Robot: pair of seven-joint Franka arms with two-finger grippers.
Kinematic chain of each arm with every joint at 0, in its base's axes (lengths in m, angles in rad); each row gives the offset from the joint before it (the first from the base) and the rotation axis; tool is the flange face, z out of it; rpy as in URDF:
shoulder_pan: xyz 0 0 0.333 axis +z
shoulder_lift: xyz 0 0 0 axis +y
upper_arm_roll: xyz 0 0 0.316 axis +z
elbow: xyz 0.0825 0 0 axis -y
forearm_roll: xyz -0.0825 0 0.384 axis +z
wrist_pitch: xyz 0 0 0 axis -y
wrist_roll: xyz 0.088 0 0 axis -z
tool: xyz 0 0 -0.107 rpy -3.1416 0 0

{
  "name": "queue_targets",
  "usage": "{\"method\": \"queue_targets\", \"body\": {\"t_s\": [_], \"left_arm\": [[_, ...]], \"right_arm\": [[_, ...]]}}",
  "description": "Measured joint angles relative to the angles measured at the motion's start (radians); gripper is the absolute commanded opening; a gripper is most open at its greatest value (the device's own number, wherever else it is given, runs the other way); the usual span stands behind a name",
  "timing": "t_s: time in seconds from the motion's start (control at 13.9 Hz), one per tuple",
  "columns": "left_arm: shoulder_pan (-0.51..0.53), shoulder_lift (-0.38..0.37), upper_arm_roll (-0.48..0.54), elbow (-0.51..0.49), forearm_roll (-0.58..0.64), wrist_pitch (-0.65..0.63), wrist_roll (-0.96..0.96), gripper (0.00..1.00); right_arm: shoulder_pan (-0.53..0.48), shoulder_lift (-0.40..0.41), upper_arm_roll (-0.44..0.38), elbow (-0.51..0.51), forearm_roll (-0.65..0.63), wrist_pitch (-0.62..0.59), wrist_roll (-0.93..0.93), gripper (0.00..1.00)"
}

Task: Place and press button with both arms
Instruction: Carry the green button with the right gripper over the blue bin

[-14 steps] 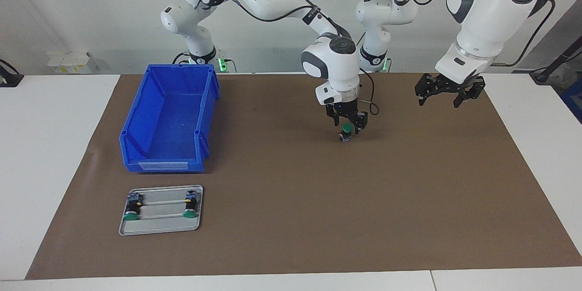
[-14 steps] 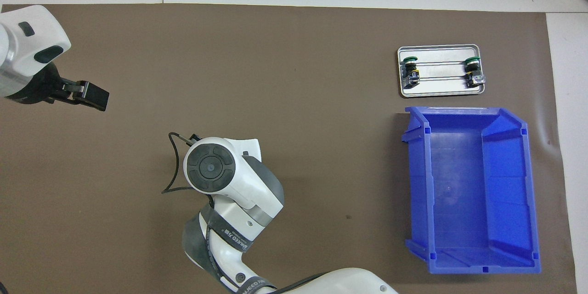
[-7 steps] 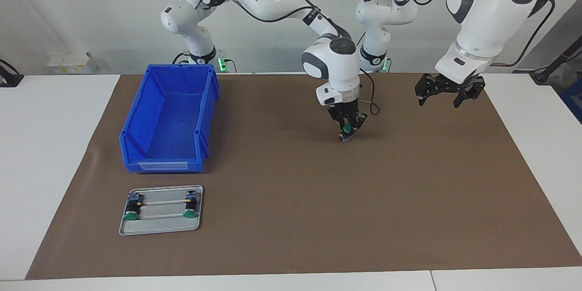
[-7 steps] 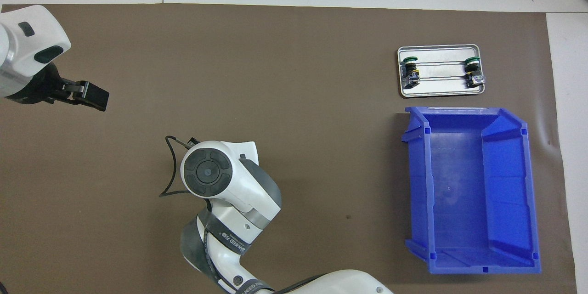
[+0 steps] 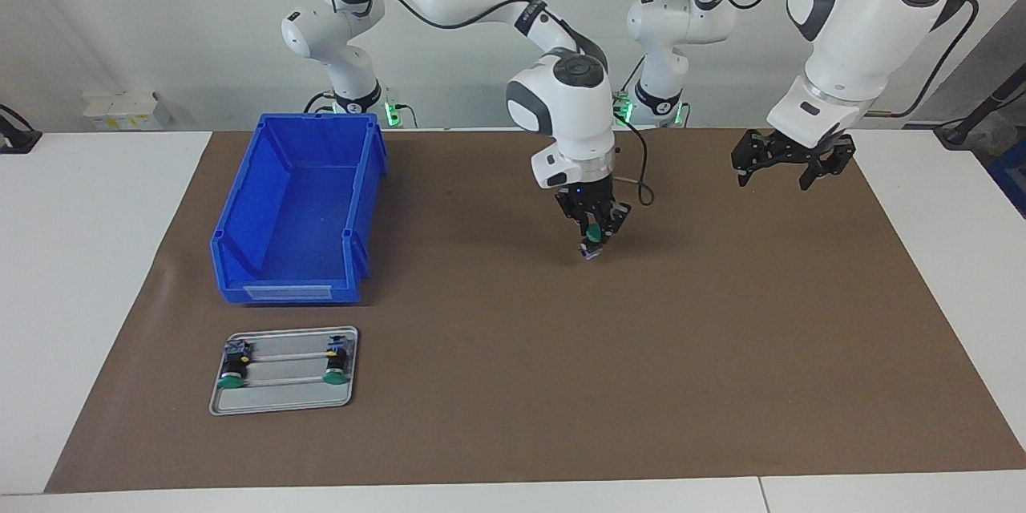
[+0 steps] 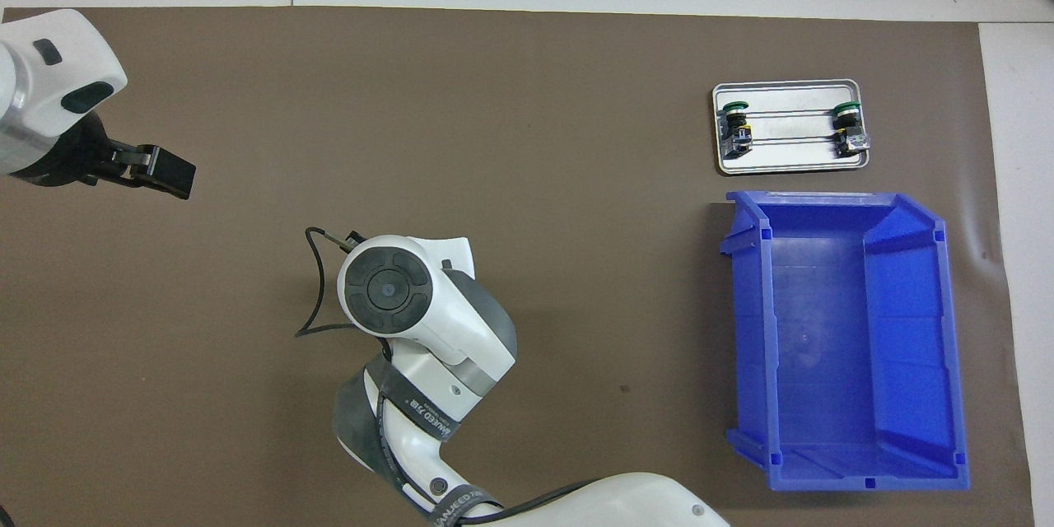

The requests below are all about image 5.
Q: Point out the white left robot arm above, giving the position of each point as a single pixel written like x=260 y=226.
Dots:
x=850 y=40

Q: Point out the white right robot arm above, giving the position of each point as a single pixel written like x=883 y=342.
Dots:
x=569 y=120

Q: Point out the black clamp mount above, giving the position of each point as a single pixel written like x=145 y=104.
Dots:
x=16 y=140

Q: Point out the silver metal tray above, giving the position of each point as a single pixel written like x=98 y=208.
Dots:
x=280 y=401

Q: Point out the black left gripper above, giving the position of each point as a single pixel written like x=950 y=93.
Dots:
x=801 y=154

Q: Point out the black stand pole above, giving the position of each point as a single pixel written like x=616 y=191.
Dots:
x=954 y=132

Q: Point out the green push button switch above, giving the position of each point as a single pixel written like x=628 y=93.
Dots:
x=591 y=236
x=337 y=365

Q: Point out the blue crate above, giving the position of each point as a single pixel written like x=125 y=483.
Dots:
x=1011 y=176

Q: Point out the brown table mat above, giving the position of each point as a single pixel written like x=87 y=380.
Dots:
x=521 y=377

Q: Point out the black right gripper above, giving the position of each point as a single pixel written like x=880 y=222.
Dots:
x=587 y=199

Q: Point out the green button with clear block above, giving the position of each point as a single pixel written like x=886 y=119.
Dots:
x=234 y=369

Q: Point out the blue plastic storage bin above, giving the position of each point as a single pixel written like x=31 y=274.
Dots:
x=296 y=216

